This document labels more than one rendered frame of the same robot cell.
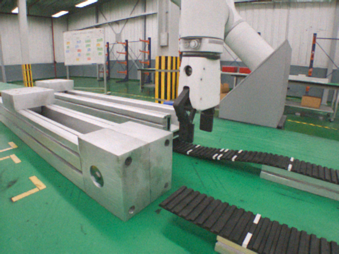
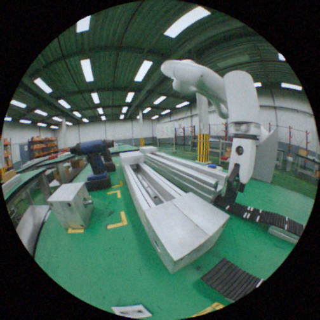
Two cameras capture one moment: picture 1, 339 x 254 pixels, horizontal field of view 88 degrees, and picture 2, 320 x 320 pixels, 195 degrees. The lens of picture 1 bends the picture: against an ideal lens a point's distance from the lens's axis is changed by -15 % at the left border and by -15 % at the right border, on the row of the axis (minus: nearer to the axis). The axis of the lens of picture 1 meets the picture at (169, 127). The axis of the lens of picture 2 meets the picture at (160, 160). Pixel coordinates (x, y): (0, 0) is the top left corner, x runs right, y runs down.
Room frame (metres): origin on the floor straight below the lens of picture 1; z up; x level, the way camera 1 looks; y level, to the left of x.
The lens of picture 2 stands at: (0.16, 0.05, 0.98)
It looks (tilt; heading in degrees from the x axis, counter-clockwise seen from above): 14 degrees down; 27
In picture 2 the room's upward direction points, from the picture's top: 3 degrees counter-clockwise
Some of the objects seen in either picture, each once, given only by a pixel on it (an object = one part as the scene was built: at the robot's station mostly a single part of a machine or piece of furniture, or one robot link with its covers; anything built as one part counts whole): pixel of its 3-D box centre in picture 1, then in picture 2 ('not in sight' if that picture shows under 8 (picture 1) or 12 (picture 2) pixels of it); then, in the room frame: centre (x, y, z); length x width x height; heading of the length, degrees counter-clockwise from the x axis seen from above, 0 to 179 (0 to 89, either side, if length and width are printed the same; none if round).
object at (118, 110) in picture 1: (83, 106); (161, 162); (0.68, 0.30, 0.82); 0.80 x 0.10 x 0.09; 53
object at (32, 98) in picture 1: (27, 101); (131, 159); (0.53, 0.42, 0.87); 0.16 x 0.11 x 0.07; 53
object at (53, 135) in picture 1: (30, 117); (132, 167); (0.53, 0.42, 0.82); 0.80 x 0.10 x 0.09; 53
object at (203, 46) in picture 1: (201, 47); (244, 131); (0.41, -0.06, 1.00); 0.09 x 0.08 x 0.03; 143
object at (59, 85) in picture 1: (54, 88); (148, 151); (0.83, 0.51, 0.87); 0.16 x 0.11 x 0.07; 53
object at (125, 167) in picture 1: (132, 162); (188, 230); (0.27, 0.05, 0.83); 0.12 x 0.09 x 0.10; 143
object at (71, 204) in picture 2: not in sight; (75, 204); (0.18, 0.33, 0.83); 0.11 x 0.10 x 0.10; 139
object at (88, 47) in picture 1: (85, 63); (165, 137); (5.92, 2.53, 0.97); 1.51 x 0.50 x 1.95; 74
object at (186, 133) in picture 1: (183, 126); (229, 194); (0.37, -0.03, 0.85); 0.03 x 0.03 x 0.07; 53
